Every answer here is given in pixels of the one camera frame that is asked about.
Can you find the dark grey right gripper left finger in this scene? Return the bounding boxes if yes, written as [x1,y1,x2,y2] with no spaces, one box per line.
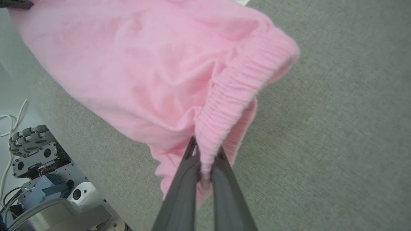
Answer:
[151,137,201,231]

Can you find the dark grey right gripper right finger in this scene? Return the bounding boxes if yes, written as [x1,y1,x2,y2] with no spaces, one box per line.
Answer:
[210,147,259,231]

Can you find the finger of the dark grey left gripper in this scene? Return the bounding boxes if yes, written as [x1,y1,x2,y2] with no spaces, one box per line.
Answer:
[0,0,34,10]

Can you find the pink garment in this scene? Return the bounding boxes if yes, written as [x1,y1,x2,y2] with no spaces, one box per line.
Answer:
[8,0,301,209]

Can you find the grey fabric sofa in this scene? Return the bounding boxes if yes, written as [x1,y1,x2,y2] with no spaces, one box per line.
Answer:
[0,0,411,231]

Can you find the grey omni wheel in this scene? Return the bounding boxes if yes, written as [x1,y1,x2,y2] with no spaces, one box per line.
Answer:
[9,125,57,157]

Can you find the white cable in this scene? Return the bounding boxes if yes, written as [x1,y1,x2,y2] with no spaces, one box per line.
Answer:
[0,99,29,201]

